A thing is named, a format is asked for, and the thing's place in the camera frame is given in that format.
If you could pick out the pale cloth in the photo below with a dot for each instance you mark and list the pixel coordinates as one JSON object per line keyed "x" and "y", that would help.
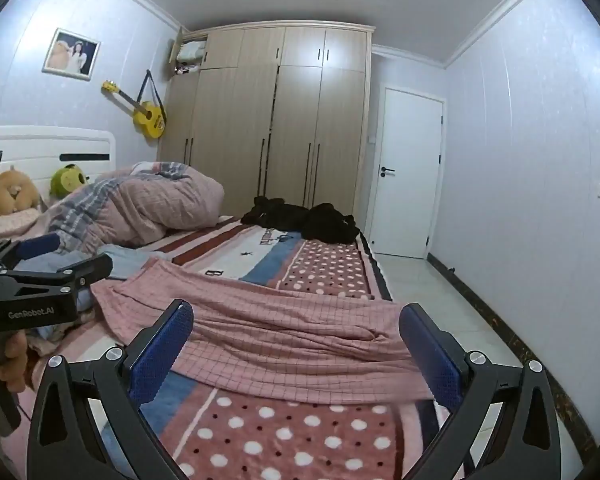
{"x": 55, "y": 340}

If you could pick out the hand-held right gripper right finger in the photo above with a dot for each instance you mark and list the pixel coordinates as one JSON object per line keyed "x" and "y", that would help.
{"x": 432, "y": 360}

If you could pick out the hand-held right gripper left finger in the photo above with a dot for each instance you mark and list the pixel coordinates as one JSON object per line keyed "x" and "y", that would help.
{"x": 162, "y": 360}

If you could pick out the framed wall photo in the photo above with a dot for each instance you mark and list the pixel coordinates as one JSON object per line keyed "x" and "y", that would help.
{"x": 72, "y": 54}

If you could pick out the white door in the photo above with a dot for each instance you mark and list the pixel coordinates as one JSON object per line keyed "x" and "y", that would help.
{"x": 405, "y": 170}

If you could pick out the white headboard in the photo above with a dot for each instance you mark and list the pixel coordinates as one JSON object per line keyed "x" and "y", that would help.
{"x": 40, "y": 142}

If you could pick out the pink checked pants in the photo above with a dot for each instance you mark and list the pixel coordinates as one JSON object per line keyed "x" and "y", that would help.
{"x": 280, "y": 340}

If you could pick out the green plush toy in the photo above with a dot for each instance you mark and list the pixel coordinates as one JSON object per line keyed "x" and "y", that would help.
{"x": 67, "y": 180}

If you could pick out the brown plush toy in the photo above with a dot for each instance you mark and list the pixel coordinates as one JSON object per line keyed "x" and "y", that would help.
{"x": 15, "y": 192}

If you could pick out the folded bedding in wardrobe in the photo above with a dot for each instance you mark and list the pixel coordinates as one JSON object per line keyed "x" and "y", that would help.
{"x": 187, "y": 52}

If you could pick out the yellow guitar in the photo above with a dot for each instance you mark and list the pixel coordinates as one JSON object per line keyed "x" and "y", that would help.
{"x": 147, "y": 115}

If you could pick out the light blue garment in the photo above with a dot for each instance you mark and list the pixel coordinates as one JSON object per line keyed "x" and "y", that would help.
{"x": 125, "y": 262}

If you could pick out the grey blue cloth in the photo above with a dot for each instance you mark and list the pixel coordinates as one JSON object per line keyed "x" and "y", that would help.
{"x": 35, "y": 265}

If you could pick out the wooden wardrobe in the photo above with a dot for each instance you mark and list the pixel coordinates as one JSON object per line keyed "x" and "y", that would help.
{"x": 290, "y": 120}

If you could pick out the black garment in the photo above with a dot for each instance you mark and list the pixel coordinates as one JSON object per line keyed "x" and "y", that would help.
{"x": 330, "y": 222}
{"x": 272, "y": 212}

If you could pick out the printed striped dotted blanket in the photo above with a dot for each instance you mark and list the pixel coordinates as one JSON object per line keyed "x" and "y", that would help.
{"x": 290, "y": 440}

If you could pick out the pink and grey quilt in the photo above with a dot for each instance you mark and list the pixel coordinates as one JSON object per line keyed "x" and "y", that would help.
{"x": 150, "y": 205}

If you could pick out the person's left hand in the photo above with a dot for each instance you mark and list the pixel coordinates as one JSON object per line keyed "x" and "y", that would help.
{"x": 16, "y": 362}

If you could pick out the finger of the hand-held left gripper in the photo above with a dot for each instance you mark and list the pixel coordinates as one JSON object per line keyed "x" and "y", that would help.
{"x": 87, "y": 270}
{"x": 39, "y": 245}

